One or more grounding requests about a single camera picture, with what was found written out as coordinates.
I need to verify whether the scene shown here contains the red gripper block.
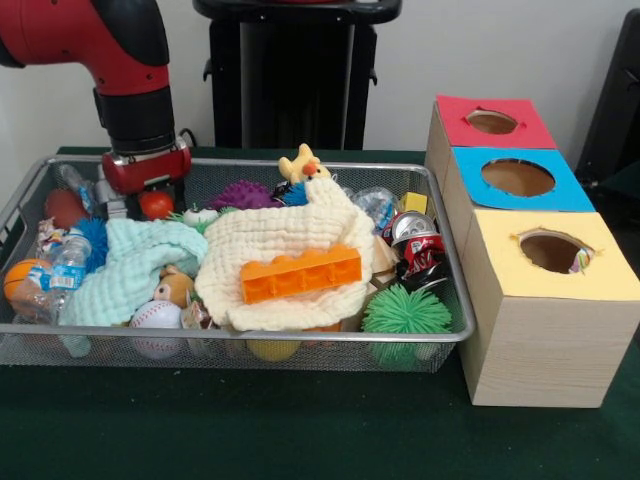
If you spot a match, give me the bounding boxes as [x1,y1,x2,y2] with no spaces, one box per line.
[102,140,194,221]

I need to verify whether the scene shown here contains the small red ball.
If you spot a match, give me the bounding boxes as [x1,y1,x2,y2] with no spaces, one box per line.
[138,191,175,220]

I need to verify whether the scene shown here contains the silver toy robot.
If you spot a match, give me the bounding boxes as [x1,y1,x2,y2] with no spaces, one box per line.
[93,164,129,222]

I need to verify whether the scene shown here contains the mint green knitted cloth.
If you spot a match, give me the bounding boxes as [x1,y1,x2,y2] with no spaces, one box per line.
[58,217,210,359]

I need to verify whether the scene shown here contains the cream waffle cloth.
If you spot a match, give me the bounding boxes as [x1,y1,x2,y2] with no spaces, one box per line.
[193,177,377,332]

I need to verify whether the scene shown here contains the orange plastic compartment tray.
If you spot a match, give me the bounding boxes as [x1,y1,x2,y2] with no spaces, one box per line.
[239,244,364,305]

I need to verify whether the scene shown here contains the colourful polka dot cloth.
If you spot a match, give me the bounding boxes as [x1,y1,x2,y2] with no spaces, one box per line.
[568,247,595,275]

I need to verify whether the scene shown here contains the wooden box with three holes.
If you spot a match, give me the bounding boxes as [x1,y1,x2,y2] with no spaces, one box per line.
[424,94,640,409]

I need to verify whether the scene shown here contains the purple spiky ball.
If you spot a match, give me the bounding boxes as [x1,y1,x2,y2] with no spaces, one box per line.
[207,180,285,211]

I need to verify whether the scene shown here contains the small brown football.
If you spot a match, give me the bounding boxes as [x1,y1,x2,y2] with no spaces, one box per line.
[44,188,92,230]

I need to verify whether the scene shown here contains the white baseball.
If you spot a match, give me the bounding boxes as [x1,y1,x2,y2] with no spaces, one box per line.
[129,300,184,360]

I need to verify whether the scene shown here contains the yellow plush duck toy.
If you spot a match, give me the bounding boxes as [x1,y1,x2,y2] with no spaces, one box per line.
[278,143,334,187]

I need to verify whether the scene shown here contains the silver soda can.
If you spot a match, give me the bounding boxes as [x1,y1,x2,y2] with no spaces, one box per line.
[389,210,441,249]

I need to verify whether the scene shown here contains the dark green table cloth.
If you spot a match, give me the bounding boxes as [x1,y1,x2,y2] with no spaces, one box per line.
[0,144,640,480]

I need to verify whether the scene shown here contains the large green spiky ball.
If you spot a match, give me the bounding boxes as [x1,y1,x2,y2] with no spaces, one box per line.
[362,284,454,369]

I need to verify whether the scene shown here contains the shallow wire mesh bin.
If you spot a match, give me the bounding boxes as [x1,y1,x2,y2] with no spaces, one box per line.
[0,154,475,374]

